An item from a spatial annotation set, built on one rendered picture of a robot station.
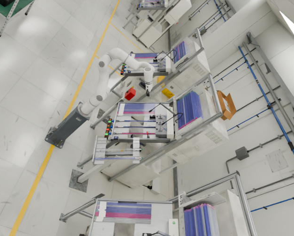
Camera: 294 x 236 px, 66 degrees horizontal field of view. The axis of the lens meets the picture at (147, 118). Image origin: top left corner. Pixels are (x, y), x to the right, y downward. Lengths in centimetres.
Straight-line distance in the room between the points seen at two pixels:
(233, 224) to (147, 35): 591
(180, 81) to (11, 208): 290
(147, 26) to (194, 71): 343
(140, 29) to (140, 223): 571
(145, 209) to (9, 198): 139
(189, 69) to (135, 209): 239
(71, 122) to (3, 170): 85
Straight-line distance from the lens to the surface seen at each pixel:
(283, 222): 335
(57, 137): 315
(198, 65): 380
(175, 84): 396
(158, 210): 226
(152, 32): 703
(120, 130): 286
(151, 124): 289
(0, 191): 280
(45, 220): 288
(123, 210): 226
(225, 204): 211
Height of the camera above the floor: 256
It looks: 31 degrees down
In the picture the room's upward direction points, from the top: 54 degrees clockwise
